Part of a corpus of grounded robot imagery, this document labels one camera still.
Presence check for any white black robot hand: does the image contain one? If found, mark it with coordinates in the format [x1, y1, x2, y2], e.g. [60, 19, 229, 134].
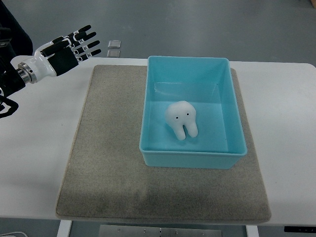
[17, 25, 101, 83]

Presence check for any white tooth plush toy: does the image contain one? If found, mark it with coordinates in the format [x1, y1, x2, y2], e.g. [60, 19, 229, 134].
[165, 101, 198, 141]

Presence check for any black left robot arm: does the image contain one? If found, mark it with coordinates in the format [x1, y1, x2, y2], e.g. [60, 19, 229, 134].
[0, 3, 101, 118]

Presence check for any blue plastic box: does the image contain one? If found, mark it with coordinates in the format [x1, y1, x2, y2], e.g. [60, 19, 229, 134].
[139, 56, 247, 169]

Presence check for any lower floor socket plate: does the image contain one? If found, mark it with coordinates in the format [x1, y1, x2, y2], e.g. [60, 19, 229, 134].
[107, 49, 120, 58]

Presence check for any floor socket plate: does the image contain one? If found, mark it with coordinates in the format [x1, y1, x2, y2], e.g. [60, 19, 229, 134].
[108, 40, 121, 48]
[107, 49, 120, 58]

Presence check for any upper floor socket plate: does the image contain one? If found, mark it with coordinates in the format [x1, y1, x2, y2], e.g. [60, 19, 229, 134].
[108, 40, 121, 48]

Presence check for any grey felt mat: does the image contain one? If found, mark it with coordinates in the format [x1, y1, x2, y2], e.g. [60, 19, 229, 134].
[55, 65, 271, 224]

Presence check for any white table leg left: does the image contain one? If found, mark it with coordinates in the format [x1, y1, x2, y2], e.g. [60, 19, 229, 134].
[57, 220, 73, 237]

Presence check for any white table leg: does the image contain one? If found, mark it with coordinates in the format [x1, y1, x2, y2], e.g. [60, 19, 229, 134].
[57, 220, 73, 237]
[245, 225, 259, 237]

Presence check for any white table leg right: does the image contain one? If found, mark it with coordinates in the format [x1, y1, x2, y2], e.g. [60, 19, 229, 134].
[245, 225, 259, 237]

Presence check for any black desk control panel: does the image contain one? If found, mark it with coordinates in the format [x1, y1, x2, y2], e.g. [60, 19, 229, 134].
[284, 226, 316, 234]

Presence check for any metal base plate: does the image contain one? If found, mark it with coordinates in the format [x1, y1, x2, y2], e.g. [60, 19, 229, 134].
[98, 225, 222, 237]

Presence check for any white cable on floor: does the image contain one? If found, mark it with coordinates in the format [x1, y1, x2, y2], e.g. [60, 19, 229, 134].
[0, 231, 27, 237]

